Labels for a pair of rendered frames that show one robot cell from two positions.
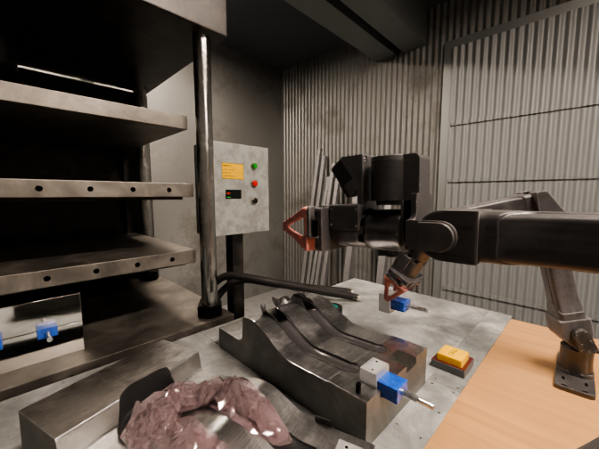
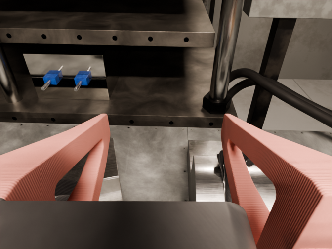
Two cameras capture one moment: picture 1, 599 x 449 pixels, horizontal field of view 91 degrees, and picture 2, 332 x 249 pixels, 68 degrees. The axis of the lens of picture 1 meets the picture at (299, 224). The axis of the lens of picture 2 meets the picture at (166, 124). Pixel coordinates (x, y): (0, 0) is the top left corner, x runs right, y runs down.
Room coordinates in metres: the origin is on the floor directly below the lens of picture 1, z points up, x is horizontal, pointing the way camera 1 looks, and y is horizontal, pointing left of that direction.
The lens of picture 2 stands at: (0.45, -0.07, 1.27)
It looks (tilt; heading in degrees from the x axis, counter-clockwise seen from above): 37 degrees down; 46
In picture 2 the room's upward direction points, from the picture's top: 1 degrees clockwise
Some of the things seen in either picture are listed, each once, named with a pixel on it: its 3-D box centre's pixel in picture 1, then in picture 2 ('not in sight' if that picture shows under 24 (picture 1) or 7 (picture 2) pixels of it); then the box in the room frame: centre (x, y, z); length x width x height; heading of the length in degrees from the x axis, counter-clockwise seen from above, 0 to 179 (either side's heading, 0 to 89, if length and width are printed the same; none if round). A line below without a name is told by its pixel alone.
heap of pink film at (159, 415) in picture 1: (201, 416); not in sight; (0.43, 0.16, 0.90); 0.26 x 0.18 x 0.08; 62
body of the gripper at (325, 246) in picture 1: (351, 227); not in sight; (0.44, -0.08, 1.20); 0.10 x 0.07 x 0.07; 137
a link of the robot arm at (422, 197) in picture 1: (414, 200); not in sight; (0.38, -0.15, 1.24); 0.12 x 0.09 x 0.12; 47
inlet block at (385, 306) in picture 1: (404, 305); not in sight; (0.80, -0.30, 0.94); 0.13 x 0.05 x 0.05; 45
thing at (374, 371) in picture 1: (397, 389); not in sight; (0.51, -0.18, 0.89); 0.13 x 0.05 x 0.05; 46
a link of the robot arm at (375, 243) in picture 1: (389, 225); not in sight; (0.40, -0.12, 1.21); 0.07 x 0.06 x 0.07; 47
